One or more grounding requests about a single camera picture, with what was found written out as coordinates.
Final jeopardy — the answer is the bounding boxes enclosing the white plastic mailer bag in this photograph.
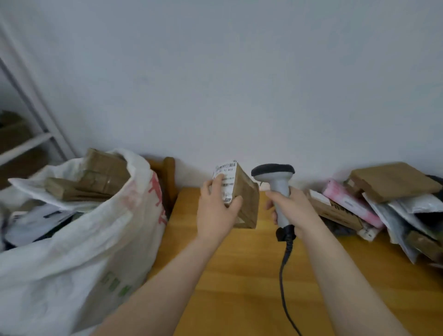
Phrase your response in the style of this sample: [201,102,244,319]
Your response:
[388,193,443,240]

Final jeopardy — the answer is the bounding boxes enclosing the grey handheld barcode scanner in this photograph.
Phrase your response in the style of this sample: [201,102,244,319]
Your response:
[251,164,297,243]

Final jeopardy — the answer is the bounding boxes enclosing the person's right forearm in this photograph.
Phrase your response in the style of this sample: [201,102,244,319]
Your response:
[297,220,413,336]

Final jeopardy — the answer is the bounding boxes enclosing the large white woven sack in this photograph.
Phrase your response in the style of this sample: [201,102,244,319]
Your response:
[0,148,169,336]

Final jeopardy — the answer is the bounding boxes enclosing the white plastic mailer parcel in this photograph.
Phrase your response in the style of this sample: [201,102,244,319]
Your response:
[4,204,82,247]

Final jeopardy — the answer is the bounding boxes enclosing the person's left hand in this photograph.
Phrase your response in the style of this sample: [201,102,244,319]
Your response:
[196,174,243,243]

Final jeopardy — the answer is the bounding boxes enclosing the pink plastic parcel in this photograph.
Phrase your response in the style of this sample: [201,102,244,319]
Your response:
[322,179,385,229]

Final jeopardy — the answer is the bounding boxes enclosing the flat brown cardboard box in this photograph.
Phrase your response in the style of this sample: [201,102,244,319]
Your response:
[45,177,112,202]

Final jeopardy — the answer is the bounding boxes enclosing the black plastic parcel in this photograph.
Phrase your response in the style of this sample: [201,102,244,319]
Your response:
[425,174,443,203]

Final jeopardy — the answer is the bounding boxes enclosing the cardboard box with white label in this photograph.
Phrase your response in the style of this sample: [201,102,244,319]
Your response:
[304,189,365,232]

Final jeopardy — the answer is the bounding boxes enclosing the white metal shelf rack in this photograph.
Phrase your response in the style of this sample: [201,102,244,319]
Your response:
[0,21,77,167]

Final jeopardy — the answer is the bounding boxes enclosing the wide flat brown parcel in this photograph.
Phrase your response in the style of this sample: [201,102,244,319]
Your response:
[349,162,443,204]

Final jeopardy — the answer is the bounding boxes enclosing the grey plastic mailer bag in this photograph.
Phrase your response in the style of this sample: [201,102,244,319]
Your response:
[362,192,421,264]

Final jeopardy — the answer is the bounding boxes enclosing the taped brown cardboard box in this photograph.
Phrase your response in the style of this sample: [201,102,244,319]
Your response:
[80,148,131,196]

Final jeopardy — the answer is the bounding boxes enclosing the small labelled cardboard box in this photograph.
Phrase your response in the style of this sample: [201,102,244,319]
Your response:
[212,160,260,229]

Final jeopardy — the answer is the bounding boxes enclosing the black scanner cable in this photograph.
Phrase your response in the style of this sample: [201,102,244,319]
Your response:
[278,238,303,336]

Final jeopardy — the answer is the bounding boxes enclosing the wooden chair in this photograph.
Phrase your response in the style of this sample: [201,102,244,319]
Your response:
[145,157,179,219]

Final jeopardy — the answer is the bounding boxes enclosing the small brown cardboard parcel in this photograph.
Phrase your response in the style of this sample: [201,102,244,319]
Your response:
[404,230,443,262]

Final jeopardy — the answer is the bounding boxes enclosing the person's right hand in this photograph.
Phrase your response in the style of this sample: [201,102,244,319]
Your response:
[265,186,324,240]

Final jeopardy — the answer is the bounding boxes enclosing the person's left forearm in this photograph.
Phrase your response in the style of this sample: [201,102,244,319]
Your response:
[91,233,222,336]

